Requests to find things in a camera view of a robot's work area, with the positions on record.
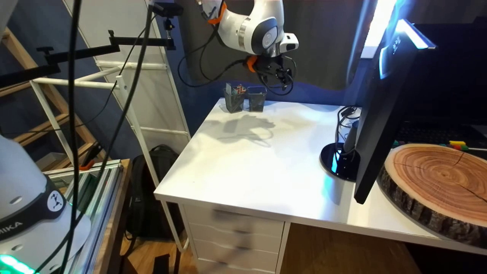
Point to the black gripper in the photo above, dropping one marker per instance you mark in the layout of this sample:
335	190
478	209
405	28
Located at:
273	65

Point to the small mesh pen holder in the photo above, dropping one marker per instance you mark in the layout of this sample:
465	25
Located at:
256	101

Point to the orange tipped pen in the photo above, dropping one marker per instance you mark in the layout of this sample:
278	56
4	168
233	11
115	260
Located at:
241	91

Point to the mesh pen holder with pens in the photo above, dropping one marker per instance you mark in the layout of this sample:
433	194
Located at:
233	103

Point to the black round monitor stand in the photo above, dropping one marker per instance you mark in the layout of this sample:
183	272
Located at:
338	162

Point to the black desktop monitor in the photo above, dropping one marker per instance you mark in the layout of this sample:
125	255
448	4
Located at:
386	101

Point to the grey curtain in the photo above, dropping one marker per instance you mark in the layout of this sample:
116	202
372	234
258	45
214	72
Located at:
325	40

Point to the white drawer unit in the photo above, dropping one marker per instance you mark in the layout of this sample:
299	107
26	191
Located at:
233	238

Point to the black backpack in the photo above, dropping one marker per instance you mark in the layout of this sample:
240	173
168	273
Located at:
153	193

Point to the white desk leg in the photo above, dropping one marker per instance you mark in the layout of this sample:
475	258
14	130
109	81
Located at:
173	229

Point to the white leaning board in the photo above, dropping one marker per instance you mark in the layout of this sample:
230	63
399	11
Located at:
107	21

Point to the white metal rack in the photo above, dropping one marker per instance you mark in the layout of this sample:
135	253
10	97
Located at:
92	83

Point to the colourful small blocks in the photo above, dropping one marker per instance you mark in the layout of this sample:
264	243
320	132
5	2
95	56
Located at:
457	145

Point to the round wood slice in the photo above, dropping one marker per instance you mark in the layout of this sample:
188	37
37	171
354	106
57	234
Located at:
442	188

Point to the wooden ladder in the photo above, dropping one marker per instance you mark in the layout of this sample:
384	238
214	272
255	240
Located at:
55	97

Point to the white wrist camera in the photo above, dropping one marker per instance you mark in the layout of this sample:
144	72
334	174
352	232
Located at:
290	42

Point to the black camera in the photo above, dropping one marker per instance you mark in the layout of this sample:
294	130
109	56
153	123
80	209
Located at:
165	8

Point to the black camera boom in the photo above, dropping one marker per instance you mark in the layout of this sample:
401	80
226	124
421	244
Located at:
96	51

